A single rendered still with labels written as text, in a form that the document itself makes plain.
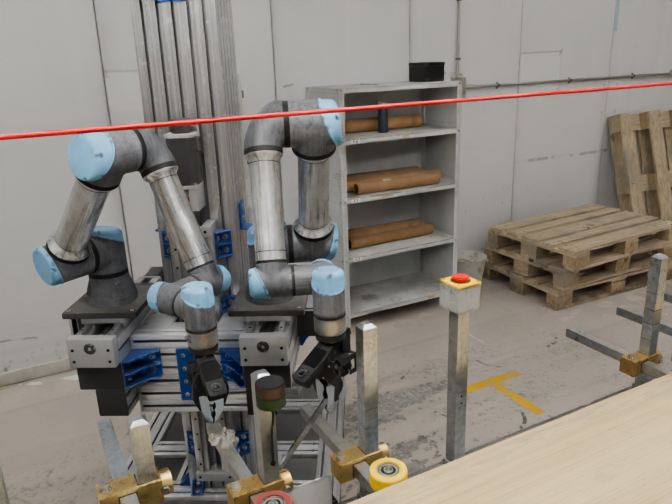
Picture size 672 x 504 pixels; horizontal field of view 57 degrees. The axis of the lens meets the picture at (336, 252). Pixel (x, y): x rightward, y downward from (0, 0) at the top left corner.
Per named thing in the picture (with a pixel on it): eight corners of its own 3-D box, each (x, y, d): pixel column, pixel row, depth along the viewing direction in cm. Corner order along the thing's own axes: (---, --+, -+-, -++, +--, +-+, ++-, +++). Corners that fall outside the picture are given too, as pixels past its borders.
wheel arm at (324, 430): (299, 418, 166) (299, 404, 165) (311, 414, 168) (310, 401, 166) (387, 518, 130) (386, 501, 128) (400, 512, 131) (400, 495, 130)
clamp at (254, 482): (227, 503, 133) (225, 484, 131) (285, 482, 139) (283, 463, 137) (236, 519, 128) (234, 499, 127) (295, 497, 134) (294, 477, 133)
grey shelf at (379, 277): (315, 312, 437) (305, 86, 390) (420, 287, 476) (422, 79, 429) (346, 335, 399) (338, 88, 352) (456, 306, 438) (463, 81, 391)
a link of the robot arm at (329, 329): (330, 324, 138) (304, 315, 144) (331, 342, 140) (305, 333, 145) (352, 313, 144) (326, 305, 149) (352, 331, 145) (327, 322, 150)
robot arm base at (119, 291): (98, 290, 199) (93, 261, 196) (144, 289, 198) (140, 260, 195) (78, 308, 184) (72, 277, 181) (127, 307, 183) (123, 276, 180)
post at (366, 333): (359, 501, 150) (355, 321, 136) (372, 496, 152) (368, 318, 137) (367, 510, 147) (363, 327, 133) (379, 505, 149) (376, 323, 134)
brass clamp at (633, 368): (617, 370, 190) (618, 355, 188) (646, 359, 196) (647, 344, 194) (634, 378, 184) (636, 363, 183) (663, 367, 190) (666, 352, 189)
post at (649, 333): (632, 397, 195) (651, 253, 180) (639, 394, 197) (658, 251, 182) (642, 402, 192) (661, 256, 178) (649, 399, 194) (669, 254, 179)
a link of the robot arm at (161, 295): (179, 300, 162) (209, 308, 156) (145, 315, 153) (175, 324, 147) (176, 272, 160) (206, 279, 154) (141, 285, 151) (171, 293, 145)
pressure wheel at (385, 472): (366, 522, 129) (365, 476, 126) (373, 497, 137) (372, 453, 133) (404, 528, 128) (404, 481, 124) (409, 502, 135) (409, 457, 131)
